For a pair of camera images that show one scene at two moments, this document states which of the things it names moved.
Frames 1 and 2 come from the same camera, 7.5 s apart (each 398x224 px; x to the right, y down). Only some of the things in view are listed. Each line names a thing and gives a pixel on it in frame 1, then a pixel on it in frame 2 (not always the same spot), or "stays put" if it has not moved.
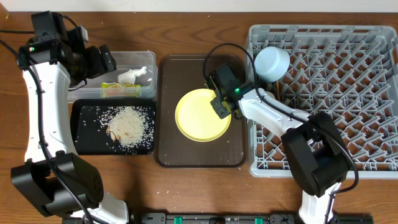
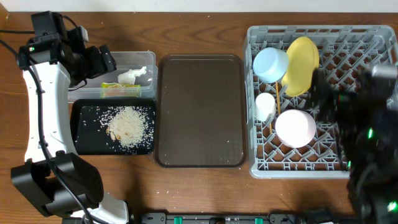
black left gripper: (106, 59) stays put
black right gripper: (222, 112) to (337, 100)
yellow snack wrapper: (120, 90) stays put
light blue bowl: (272, 63) stays put
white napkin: (129, 77) stays put
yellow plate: (196, 119) to (303, 60)
